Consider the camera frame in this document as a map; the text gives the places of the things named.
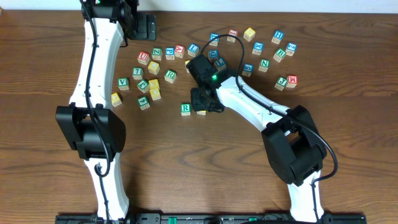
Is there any blue D block upper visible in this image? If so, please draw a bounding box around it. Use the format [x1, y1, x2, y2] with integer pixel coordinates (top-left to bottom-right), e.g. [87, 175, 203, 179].
[209, 33, 219, 47]

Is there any yellow block top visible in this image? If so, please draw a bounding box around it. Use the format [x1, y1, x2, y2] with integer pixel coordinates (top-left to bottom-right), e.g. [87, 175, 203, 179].
[243, 27, 256, 42]

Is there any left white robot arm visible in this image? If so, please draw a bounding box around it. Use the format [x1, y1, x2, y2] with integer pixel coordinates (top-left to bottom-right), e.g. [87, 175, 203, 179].
[55, 0, 156, 223]

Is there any green Z block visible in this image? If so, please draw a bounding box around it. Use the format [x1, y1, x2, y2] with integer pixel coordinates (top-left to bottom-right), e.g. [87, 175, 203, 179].
[152, 47, 162, 60]

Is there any blue L block upper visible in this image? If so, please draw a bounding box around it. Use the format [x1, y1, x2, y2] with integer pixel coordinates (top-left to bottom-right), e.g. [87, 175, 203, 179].
[187, 43, 200, 57]

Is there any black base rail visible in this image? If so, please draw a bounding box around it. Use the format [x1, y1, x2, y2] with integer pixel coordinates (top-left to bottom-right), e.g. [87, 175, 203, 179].
[55, 212, 368, 224]

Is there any green V block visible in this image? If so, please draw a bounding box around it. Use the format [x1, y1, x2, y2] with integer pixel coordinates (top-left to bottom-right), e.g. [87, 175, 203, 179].
[118, 77, 129, 91]

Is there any red M block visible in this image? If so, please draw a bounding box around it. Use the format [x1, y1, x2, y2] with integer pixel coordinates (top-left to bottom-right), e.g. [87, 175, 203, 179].
[286, 75, 298, 88]

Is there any blue P block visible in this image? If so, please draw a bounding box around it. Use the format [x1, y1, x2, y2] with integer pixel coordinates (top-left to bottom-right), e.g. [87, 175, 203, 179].
[165, 47, 175, 60]

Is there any blue L block lower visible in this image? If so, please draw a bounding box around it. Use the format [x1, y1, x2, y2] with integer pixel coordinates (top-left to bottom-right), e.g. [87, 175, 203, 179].
[214, 57, 226, 71]

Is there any blue D block lower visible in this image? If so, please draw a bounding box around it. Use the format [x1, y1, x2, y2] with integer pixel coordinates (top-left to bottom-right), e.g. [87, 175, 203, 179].
[208, 50, 219, 61]

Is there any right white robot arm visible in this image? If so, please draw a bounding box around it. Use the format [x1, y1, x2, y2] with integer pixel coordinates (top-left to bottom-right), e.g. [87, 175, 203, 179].
[186, 54, 327, 223]

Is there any green R block left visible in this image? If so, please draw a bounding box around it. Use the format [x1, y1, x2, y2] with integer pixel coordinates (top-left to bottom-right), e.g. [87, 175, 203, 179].
[164, 70, 177, 83]

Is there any yellow K block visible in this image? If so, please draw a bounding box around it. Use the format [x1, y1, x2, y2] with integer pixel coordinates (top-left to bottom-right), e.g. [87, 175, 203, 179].
[149, 79, 160, 90]

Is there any blue d block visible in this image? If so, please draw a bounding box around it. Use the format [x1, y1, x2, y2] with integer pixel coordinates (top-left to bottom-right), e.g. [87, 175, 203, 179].
[209, 33, 219, 47]
[208, 50, 219, 61]

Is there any red A block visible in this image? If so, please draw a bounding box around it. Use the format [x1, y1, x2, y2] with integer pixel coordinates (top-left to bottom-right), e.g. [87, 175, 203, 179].
[174, 45, 185, 58]

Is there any blue H block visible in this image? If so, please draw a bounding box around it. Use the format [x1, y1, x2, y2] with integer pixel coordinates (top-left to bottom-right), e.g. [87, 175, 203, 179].
[271, 30, 284, 45]

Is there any green J block right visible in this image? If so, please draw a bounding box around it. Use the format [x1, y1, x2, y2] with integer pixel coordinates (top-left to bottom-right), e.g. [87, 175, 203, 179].
[274, 77, 288, 91]

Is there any green 4 block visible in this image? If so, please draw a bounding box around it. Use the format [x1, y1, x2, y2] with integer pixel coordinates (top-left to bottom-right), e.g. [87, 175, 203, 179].
[137, 96, 150, 110]

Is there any blue X block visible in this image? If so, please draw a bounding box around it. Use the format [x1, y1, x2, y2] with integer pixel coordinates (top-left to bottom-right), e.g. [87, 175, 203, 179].
[252, 42, 264, 55]

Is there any green J block left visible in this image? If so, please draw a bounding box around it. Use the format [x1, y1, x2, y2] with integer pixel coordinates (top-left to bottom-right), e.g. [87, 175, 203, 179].
[137, 80, 150, 93]

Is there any blue l block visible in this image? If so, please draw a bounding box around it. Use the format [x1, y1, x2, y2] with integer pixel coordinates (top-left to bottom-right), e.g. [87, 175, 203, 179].
[187, 43, 200, 57]
[214, 57, 226, 71]

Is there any green R block placed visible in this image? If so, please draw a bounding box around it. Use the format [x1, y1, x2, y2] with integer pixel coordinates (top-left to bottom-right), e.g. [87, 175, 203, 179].
[180, 103, 191, 116]

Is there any green 7 block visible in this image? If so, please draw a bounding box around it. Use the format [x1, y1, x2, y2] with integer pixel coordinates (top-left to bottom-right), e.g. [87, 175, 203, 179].
[132, 67, 144, 80]

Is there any green B block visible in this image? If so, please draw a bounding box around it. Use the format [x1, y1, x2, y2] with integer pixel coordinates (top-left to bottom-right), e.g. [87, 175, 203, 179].
[273, 48, 286, 62]

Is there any yellow O block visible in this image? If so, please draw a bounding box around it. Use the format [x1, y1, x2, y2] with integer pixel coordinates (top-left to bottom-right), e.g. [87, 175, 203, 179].
[197, 110, 206, 116]
[150, 88, 161, 101]

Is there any blue 5 block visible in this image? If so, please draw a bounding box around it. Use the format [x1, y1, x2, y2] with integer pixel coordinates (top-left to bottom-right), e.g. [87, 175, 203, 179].
[242, 63, 254, 77]

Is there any yellow G block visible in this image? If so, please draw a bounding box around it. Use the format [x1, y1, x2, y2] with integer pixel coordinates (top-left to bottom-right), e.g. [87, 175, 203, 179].
[111, 93, 123, 107]

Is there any green N block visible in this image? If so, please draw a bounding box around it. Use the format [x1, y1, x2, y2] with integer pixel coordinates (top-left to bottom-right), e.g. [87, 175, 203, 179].
[259, 59, 270, 72]

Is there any red I block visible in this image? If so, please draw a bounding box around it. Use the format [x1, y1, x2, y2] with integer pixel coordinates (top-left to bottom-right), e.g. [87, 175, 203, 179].
[227, 29, 238, 43]

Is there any blue 2 block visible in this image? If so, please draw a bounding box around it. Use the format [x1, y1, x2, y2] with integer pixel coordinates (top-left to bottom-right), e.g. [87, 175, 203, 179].
[285, 42, 297, 56]

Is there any green j block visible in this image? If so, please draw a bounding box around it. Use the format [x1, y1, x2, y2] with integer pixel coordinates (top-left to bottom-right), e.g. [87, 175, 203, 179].
[137, 80, 150, 93]
[274, 77, 288, 91]

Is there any yellow C block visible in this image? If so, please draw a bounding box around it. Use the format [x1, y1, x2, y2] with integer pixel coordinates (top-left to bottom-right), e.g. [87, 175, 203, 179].
[148, 61, 160, 75]

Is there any red U block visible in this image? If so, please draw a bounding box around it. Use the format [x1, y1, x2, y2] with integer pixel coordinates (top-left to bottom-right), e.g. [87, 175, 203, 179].
[137, 51, 150, 65]

